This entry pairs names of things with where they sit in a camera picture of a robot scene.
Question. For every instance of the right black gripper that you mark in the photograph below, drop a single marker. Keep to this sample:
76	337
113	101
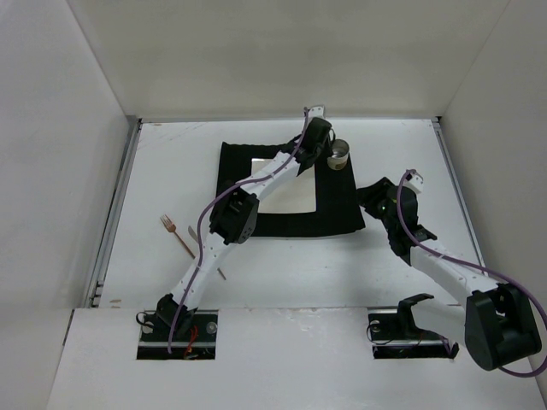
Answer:
375	193

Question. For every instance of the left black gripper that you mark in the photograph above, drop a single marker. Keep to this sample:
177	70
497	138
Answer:
321	139

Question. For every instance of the metal cup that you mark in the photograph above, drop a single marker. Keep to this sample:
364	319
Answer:
339	157

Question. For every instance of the black cloth placemat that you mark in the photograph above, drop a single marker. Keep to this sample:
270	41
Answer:
337	209

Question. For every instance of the white square plate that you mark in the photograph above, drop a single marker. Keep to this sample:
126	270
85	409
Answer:
287	191

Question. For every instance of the silver knife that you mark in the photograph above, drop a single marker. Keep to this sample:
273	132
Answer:
194	236

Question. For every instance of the copper fork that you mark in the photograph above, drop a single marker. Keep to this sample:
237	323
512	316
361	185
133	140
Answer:
171	228

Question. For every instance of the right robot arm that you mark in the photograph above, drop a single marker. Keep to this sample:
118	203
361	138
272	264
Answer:
493	318

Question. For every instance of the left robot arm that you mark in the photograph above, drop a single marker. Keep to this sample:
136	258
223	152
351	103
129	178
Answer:
230	219

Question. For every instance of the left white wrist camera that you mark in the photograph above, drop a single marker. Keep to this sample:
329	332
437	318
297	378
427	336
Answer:
317	111

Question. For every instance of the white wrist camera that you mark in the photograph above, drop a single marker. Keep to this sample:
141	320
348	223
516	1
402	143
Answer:
414	181
317	111

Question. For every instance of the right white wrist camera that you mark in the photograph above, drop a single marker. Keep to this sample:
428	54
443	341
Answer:
414	181

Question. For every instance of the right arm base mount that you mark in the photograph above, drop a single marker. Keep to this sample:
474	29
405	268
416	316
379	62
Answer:
394	335

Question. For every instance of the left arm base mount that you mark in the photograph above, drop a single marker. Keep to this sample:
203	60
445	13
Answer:
198	342

